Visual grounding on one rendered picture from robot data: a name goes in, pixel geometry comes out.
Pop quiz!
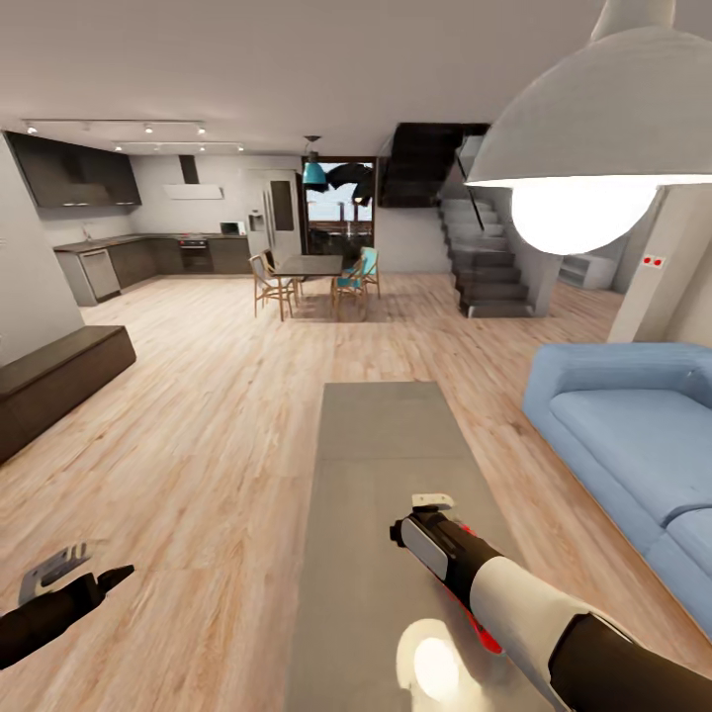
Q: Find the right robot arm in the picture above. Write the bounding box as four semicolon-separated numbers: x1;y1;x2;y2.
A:
390;493;712;712

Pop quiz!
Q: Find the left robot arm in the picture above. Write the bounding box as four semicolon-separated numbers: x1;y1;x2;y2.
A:
0;543;134;669

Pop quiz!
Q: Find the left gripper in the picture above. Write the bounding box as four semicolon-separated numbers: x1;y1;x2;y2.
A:
11;565;134;662

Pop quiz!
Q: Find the radio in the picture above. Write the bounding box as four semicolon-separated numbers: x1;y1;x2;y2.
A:
463;606;505;655

